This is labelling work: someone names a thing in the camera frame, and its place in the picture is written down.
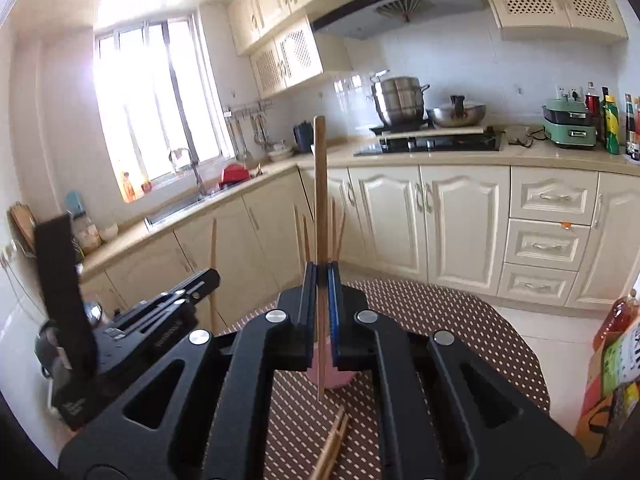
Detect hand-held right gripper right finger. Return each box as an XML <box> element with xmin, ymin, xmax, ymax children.
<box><xmin>326</xmin><ymin>261</ymin><xmax>589</xmax><ymax>480</ymax></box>

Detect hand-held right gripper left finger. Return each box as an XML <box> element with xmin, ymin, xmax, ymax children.
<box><xmin>59</xmin><ymin>261</ymin><xmax>319</xmax><ymax>480</ymax></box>

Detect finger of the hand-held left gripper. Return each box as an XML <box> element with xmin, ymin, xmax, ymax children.
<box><xmin>107</xmin><ymin>305</ymin><xmax>202</xmax><ymax>361</ymax></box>
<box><xmin>115</xmin><ymin>269</ymin><xmax>221</xmax><ymax>322</ymax></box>

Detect pink cylindrical holder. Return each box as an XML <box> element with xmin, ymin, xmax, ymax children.
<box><xmin>306</xmin><ymin>332</ymin><xmax>359</xmax><ymax>392</ymax></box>

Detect pile of wooden chopsticks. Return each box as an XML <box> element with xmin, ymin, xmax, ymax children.
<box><xmin>309</xmin><ymin>404</ymin><xmax>352</xmax><ymax>480</ymax></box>

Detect patterned cup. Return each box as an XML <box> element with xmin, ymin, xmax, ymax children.
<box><xmin>75</xmin><ymin>220</ymin><xmax>103</xmax><ymax>254</ymax></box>

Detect wooden cutting board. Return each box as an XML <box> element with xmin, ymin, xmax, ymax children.
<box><xmin>9</xmin><ymin>202</ymin><xmax>37</xmax><ymax>259</ymax></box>

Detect steel kitchen sink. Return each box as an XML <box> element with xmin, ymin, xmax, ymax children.
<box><xmin>146</xmin><ymin>194</ymin><xmax>222</xmax><ymax>227</ymax></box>

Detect red bowl by sink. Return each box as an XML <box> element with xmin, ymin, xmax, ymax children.
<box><xmin>220</xmin><ymin>162</ymin><xmax>250</xmax><ymax>189</ymax></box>

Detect steel kitchen faucet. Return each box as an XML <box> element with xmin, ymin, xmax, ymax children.
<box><xmin>170</xmin><ymin>147</ymin><xmax>207</xmax><ymax>199</ymax></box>

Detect brown polka dot tablecloth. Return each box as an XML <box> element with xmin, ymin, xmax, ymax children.
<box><xmin>215</xmin><ymin>280</ymin><xmax>551</xmax><ymax>480</ymax></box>

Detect cream kitchen base cabinets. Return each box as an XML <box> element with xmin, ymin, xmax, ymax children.
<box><xmin>80</xmin><ymin>162</ymin><xmax>640</xmax><ymax>335</ymax></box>

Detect dark blue kettle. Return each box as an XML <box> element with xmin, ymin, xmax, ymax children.
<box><xmin>293</xmin><ymin>121</ymin><xmax>315</xmax><ymax>154</ymax></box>

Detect kitchen window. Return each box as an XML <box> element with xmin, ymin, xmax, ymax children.
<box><xmin>94</xmin><ymin>16</ymin><xmax>236</xmax><ymax>197</ymax></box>

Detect black gas stove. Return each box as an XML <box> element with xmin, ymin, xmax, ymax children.
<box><xmin>354</xmin><ymin>127</ymin><xmax>502</xmax><ymax>157</ymax></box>

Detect steel steamer pot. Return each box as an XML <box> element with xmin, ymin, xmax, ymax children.
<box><xmin>370</xmin><ymin>76</ymin><xmax>431</xmax><ymax>129</ymax></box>

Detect steel wok with lid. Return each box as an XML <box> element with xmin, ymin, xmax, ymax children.
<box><xmin>427</xmin><ymin>95</ymin><xmax>487</xmax><ymax>129</ymax></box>

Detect large orange drink bottle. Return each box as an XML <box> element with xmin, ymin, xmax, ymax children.
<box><xmin>594</xmin><ymin>289</ymin><xmax>640</xmax><ymax>357</ymax></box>

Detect colourful printed bag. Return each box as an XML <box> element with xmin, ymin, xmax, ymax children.
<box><xmin>575</xmin><ymin>317</ymin><xmax>640</xmax><ymax>457</ymax></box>

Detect green electric cooker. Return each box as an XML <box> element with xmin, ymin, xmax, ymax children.
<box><xmin>542</xmin><ymin>99</ymin><xmax>599</xmax><ymax>150</ymax></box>

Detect range hood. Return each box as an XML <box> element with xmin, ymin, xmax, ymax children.
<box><xmin>310</xmin><ymin>0</ymin><xmax>489</xmax><ymax>41</ymax></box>

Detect red and black bottle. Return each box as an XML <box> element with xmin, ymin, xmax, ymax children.
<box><xmin>585</xmin><ymin>82</ymin><xmax>604</xmax><ymax>144</ymax></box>

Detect dark sauce bottle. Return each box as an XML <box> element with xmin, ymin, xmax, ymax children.
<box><xmin>622</xmin><ymin>93</ymin><xmax>640</xmax><ymax>162</ymax></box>

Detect wall rail with hanging utensils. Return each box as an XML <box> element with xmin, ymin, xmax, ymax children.
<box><xmin>225</xmin><ymin>101</ymin><xmax>275</xmax><ymax>162</ymax></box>

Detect small lattice door wall cabinet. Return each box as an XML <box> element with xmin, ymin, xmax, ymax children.
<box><xmin>250</xmin><ymin>15</ymin><xmax>354</xmax><ymax>101</ymax></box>

